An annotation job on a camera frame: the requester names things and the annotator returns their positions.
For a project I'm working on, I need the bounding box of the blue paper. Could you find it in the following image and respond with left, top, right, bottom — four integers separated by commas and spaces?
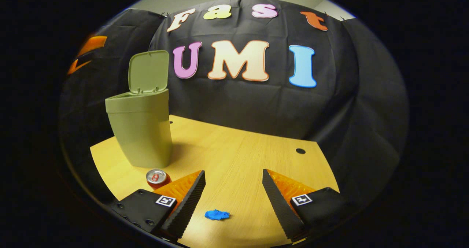
204, 209, 230, 221

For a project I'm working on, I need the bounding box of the red pop can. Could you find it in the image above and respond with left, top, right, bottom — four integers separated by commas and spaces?
146, 169, 172, 190

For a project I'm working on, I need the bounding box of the wooden desktop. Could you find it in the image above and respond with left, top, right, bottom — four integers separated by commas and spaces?
90, 114, 339, 248

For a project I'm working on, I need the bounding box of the black backdrop cloth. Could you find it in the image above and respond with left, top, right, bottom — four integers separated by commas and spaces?
59, 0, 409, 219

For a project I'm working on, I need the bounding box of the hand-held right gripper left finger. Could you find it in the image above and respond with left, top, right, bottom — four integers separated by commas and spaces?
111, 170, 206, 241

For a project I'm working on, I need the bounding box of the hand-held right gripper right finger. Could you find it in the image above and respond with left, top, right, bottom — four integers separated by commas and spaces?
262, 169, 350, 242

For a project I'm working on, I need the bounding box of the light green desktop garbage bin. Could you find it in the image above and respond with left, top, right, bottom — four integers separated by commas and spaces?
105, 50, 173, 169

